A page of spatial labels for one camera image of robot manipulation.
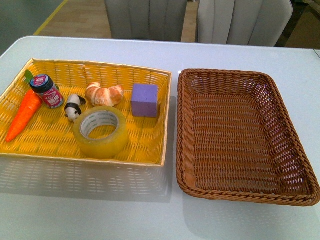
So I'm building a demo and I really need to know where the clear packing tape roll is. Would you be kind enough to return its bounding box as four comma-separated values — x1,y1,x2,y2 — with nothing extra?
72,106,129,160

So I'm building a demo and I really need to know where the brown wicker basket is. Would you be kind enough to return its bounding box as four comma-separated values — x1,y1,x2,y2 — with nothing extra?
176,69,320,207

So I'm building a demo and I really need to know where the yellow wicker basket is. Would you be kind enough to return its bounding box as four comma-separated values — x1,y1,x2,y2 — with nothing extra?
0,58,173,168

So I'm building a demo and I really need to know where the purple foam cube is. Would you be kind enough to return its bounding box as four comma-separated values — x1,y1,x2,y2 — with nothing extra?
131,83,158,118

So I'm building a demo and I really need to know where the toy croissant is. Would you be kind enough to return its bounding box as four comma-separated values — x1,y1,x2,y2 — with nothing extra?
85,82,124,107

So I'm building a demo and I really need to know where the toy panda figure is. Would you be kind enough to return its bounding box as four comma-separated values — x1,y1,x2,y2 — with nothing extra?
64,94,86,122

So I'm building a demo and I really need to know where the left grey upholstered chair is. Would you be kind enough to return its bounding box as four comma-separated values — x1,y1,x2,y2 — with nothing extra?
105,0,188,42

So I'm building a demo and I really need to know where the grey upholstered chair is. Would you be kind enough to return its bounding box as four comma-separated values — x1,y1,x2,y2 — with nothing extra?
195,0,293,47
105,0,188,42

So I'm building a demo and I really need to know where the small dark labelled jar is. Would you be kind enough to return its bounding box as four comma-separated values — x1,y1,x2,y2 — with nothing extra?
29,74,65,109

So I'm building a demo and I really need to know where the toy orange carrot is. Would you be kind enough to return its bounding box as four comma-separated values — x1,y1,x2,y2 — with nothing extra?
5,70,43,144

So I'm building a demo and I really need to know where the right grey upholstered chair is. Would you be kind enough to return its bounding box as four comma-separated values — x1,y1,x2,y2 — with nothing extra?
195,0,293,47

